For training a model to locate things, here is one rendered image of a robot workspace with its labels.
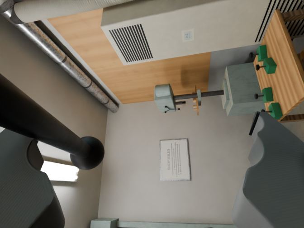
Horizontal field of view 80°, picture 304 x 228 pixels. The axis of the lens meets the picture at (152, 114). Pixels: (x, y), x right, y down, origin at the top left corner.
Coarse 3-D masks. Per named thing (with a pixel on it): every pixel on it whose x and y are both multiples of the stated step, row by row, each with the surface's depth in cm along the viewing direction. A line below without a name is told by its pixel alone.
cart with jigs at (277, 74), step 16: (272, 16) 129; (288, 16) 122; (272, 32) 131; (288, 32) 115; (272, 48) 133; (288, 48) 113; (256, 64) 138; (272, 64) 131; (288, 64) 115; (272, 80) 138; (288, 80) 116; (256, 96) 144; (272, 96) 140; (288, 96) 118; (272, 112) 132; (288, 112) 123
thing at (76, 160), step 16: (0, 80) 5; (0, 96) 5; (16, 96) 6; (0, 112) 5; (16, 112) 6; (32, 112) 7; (48, 112) 9; (16, 128) 7; (32, 128) 7; (48, 128) 8; (64, 128) 10; (48, 144) 10; (64, 144) 11; (80, 144) 14; (96, 144) 19; (80, 160) 18; (96, 160) 18
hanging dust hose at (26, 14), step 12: (36, 0) 147; (48, 0) 144; (60, 0) 142; (72, 0) 140; (84, 0) 140; (96, 0) 139; (108, 0) 138; (120, 0) 139; (132, 0) 142; (24, 12) 149; (36, 12) 148; (48, 12) 148; (60, 12) 148; (72, 12) 148
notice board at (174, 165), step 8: (160, 144) 298; (168, 144) 295; (176, 144) 292; (184, 144) 289; (160, 152) 293; (168, 152) 290; (176, 152) 287; (184, 152) 284; (160, 160) 289; (168, 160) 286; (176, 160) 283; (184, 160) 280; (160, 168) 284; (168, 168) 281; (176, 168) 278; (184, 168) 276; (160, 176) 279; (168, 176) 277; (176, 176) 274; (184, 176) 271
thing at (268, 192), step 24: (264, 120) 10; (264, 144) 8; (288, 144) 8; (264, 168) 7; (288, 168) 7; (240, 192) 6; (264, 192) 6; (288, 192) 6; (240, 216) 6; (264, 216) 5; (288, 216) 5
